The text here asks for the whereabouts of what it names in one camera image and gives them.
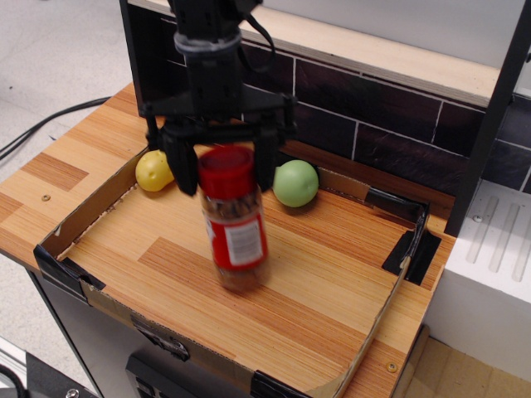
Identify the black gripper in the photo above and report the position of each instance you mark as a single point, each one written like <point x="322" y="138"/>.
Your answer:
<point x="219" y="108"/>

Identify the red-capped spice bottle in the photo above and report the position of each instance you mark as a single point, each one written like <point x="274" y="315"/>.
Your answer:
<point x="233" y="211"/>

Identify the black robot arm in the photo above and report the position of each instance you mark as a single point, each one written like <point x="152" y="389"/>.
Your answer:
<point x="212" y="26"/>

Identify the cardboard fence with black tape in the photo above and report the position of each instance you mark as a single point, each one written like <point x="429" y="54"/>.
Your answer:
<point x="336" y="317"/>

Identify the yellow toy potato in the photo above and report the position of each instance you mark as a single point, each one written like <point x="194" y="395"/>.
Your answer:
<point x="152" y="171"/>

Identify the green toy pear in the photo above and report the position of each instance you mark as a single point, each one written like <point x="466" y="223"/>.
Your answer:
<point x="296" y="183"/>

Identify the black cabinet under table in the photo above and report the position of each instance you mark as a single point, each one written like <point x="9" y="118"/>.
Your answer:
<point x="133" y="357"/>

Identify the light wooden shelf board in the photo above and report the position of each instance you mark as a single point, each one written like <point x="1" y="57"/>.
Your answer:
<point x="416" y="68"/>

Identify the white sink drainboard unit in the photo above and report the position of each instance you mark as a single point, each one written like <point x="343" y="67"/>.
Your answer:
<point x="481" y="306"/>

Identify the black shelf post left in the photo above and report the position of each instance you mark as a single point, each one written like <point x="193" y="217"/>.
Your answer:
<point x="158" y="70"/>

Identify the black shelf post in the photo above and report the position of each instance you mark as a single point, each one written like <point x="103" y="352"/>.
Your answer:
<point x="510" y="72"/>
<point x="158" y="70"/>

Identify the black shelf post right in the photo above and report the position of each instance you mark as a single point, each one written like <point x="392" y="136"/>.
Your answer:
<point x="510" y="72"/>

